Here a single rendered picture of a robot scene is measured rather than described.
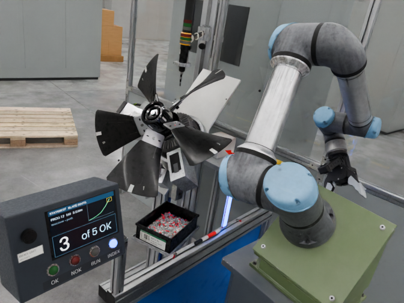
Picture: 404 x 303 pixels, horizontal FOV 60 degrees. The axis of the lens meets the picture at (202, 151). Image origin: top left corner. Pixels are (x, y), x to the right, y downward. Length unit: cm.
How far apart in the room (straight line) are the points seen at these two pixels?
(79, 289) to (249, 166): 170
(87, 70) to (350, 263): 677
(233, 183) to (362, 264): 37
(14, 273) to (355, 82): 97
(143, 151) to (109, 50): 824
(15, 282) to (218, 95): 130
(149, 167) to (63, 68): 579
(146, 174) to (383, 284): 131
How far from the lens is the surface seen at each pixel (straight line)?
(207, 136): 146
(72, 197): 82
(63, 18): 706
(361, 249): 100
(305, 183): 84
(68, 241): 85
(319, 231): 97
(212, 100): 180
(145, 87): 180
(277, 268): 101
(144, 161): 151
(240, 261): 110
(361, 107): 120
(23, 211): 79
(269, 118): 95
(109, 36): 962
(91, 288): 239
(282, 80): 99
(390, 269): 203
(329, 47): 100
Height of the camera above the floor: 168
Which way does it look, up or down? 22 degrees down
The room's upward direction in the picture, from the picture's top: 9 degrees clockwise
